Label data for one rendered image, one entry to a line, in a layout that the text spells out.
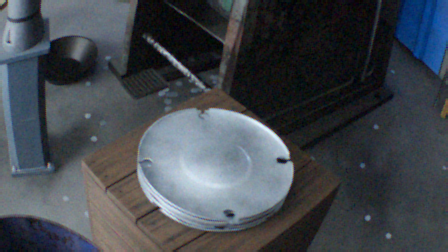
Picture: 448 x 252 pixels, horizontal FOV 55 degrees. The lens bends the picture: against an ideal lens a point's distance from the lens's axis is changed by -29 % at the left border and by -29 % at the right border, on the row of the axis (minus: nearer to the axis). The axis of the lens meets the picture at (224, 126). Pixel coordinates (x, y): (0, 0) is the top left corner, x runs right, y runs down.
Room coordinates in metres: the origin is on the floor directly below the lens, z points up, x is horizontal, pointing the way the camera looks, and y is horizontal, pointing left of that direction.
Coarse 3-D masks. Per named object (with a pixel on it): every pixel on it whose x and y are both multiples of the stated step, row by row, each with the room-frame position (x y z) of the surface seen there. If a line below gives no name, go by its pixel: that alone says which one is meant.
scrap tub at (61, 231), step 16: (0, 224) 0.40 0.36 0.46; (16, 224) 0.42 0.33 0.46; (32, 224) 0.44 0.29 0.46; (48, 224) 0.44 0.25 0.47; (0, 240) 0.39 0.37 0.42; (16, 240) 0.41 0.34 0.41; (32, 240) 0.43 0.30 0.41; (48, 240) 0.44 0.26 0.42; (64, 240) 0.44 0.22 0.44; (80, 240) 0.44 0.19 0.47
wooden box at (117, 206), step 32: (224, 96) 1.02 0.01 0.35; (96, 160) 0.74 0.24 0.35; (128, 160) 0.77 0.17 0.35; (288, 160) 0.87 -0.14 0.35; (96, 192) 0.70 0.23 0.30; (128, 192) 0.68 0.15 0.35; (288, 192) 0.78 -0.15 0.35; (320, 192) 0.79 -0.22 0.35; (96, 224) 0.71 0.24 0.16; (128, 224) 0.64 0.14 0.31; (160, 224) 0.63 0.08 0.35; (288, 224) 0.69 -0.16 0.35; (320, 224) 0.82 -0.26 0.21
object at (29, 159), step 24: (48, 24) 1.08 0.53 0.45; (0, 48) 0.94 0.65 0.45; (48, 48) 0.97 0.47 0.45; (24, 72) 0.94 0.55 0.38; (24, 96) 0.94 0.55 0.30; (24, 120) 0.93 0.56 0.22; (24, 144) 0.93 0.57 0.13; (48, 144) 1.00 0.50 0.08; (24, 168) 0.92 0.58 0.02; (48, 168) 0.96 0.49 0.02
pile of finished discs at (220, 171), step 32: (160, 128) 0.84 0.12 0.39; (192, 128) 0.86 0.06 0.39; (224, 128) 0.88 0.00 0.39; (256, 128) 0.90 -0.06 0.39; (160, 160) 0.76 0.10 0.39; (192, 160) 0.77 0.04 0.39; (224, 160) 0.79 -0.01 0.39; (256, 160) 0.81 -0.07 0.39; (160, 192) 0.68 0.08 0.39; (192, 192) 0.69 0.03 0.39; (224, 192) 0.71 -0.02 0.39; (256, 192) 0.73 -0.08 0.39; (192, 224) 0.64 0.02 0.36; (224, 224) 0.64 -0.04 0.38; (256, 224) 0.67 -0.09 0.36
